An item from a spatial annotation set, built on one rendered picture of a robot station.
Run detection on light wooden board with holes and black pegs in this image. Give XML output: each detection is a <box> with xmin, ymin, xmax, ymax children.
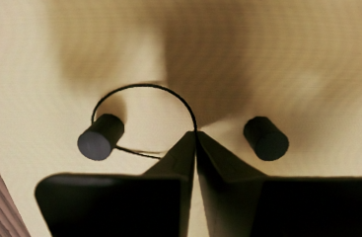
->
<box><xmin>0</xmin><ymin>0</ymin><xmax>362</xmax><ymax>237</ymax></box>

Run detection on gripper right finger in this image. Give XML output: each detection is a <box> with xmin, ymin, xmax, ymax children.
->
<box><xmin>195</xmin><ymin>131</ymin><xmax>362</xmax><ymax>237</ymax></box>

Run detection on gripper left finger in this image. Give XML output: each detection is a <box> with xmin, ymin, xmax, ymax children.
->
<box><xmin>34</xmin><ymin>131</ymin><xmax>196</xmax><ymax>237</ymax></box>

